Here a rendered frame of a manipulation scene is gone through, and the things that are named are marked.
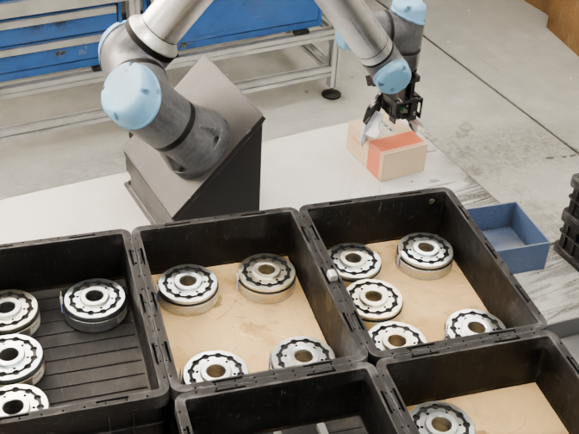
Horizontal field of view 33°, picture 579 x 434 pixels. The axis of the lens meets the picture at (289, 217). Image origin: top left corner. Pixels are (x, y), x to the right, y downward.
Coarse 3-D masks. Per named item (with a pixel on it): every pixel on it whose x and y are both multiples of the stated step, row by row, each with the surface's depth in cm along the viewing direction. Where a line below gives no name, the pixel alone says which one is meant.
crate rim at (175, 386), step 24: (216, 216) 170; (240, 216) 170; (264, 216) 171; (312, 240) 166; (144, 264) 160; (336, 288) 156; (168, 360) 141; (336, 360) 142; (360, 360) 143; (192, 384) 137; (216, 384) 137
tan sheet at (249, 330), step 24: (168, 312) 164; (216, 312) 165; (240, 312) 165; (264, 312) 165; (288, 312) 165; (312, 312) 166; (168, 336) 159; (192, 336) 160; (216, 336) 160; (240, 336) 160; (264, 336) 160; (288, 336) 161; (312, 336) 161; (264, 360) 156
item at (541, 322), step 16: (400, 192) 179; (416, 192) 179; (432, 192) 179; (448, 192) 179; (304, 208) 173; (320, 208) 174; (464, 208) 175; (320, 240) 166; (480, 240) 168; (496, 256) 164; (336, 272) 159; (352, 304) 153; (528, 304) 155; (352, 320) 150; (544, 320) 152; (368, 336) 147; (464, 336) 148; (480, 336) 148; (496, 336) 148; (368, 352) 145; (384, 352) 144; (400, 352) 144
